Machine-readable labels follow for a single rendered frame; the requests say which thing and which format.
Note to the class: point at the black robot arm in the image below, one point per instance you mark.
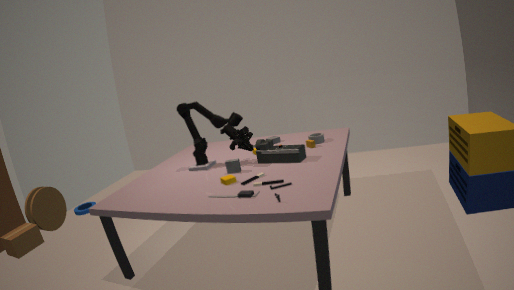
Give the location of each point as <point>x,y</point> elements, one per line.
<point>200,143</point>

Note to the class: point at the dark grey hollow cylinder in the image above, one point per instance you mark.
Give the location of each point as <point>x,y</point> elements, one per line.
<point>317,137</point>

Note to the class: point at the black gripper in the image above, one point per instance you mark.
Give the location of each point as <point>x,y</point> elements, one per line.
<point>242,142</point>

